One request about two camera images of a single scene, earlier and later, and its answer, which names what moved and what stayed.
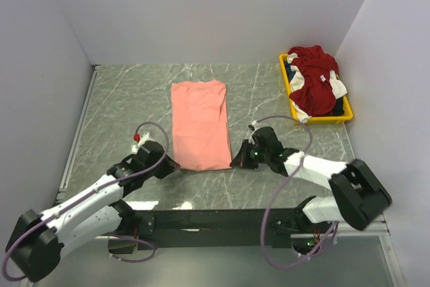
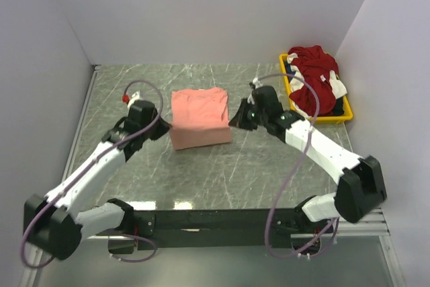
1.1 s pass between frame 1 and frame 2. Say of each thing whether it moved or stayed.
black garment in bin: stayed
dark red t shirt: stayed
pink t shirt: moved
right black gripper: moved
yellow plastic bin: stayed
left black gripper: moved
